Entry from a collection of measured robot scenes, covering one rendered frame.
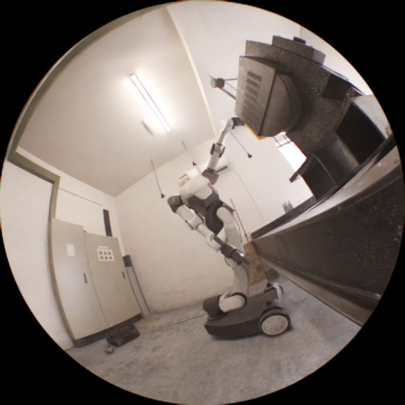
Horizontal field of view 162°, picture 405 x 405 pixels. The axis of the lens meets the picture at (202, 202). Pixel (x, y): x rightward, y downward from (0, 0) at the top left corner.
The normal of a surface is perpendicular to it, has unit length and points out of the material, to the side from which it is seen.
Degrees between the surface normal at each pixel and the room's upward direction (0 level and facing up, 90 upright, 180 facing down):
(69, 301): 90
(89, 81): 180
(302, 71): 90
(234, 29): 180
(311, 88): 90
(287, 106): 90
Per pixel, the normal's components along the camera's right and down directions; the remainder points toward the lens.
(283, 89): -0.92, 0.38
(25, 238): 0.88, -0.46
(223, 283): -0.26, -0.29
